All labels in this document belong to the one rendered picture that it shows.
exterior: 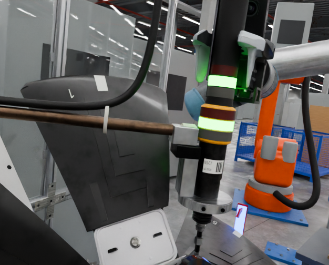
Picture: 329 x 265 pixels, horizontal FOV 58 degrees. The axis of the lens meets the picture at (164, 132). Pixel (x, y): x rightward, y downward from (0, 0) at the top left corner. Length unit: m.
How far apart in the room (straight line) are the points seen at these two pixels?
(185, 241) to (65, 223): 0.85
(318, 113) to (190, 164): 8.16
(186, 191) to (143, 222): 0.07
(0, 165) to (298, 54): 0.64
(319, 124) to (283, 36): 4.47
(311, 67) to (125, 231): 0.55
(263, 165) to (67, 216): 3.28
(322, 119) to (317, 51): 7.72
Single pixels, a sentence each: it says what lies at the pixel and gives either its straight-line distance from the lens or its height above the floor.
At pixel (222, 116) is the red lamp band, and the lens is 0.35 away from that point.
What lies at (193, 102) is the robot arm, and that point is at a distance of 0.63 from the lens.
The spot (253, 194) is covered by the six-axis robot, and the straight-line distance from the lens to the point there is 4.35.
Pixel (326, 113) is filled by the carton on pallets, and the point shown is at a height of 1.42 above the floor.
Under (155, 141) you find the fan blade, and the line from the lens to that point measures 0.43.
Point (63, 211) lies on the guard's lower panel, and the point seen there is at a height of 0.91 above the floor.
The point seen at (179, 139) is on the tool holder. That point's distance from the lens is 0.35.
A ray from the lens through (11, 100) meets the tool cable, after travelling 0.37.
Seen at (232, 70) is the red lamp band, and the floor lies 1.47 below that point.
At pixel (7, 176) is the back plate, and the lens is 0.58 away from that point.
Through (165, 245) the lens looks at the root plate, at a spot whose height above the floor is 1.25.
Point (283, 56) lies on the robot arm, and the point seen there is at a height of 1.55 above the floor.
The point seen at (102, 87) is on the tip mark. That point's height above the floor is 1.43.
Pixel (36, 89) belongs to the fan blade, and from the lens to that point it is 0.46.
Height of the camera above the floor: 1.43
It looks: 8 degrees down
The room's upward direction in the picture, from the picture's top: 7 degrees clockwise
